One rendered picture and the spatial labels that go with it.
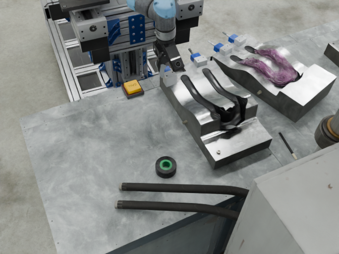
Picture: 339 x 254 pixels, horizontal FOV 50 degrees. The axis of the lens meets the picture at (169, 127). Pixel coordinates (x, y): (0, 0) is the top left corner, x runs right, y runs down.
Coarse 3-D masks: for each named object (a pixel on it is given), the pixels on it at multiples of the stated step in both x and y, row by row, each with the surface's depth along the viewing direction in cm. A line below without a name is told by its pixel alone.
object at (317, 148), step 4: (336, 112) 88; (336, 116) 87; (332, 120) 90; (336, 120) 88; (332, 124) 89; (336, 124) 88; (332, 128) 90; (336, 128) 88; (336, 132) 89; (316, 148) 99; (320, 148) 96
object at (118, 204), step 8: (120, 200) 128; (120, 208) 127; (128, 208) 127; (136, 208) 126; (144, 208) 125; (152, 208) 125; (160, 208) 124; (168, 208) 124; (176, 208) 123; (184, 208) 122
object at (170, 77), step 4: (168, 68) 155; (168, 72) 152; (172, 72) 152; (164, 76) 150; (168, 76) 150; (172, 76) 150; (176, 76) 151; (164, 80) 152; (168, 80) 151; (172, 80) 152; (176, 80) 153; (168, 84) 153; (172, 84) 154
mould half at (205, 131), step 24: (192, 72) 161; (216, 72) 162; (168, 96) 161; (216, 96) 151; (192, 120) 144; (216, 120) 139; (216, 144) 140; (240, 144) 141; (264, 144) 144; (216, 168) 140
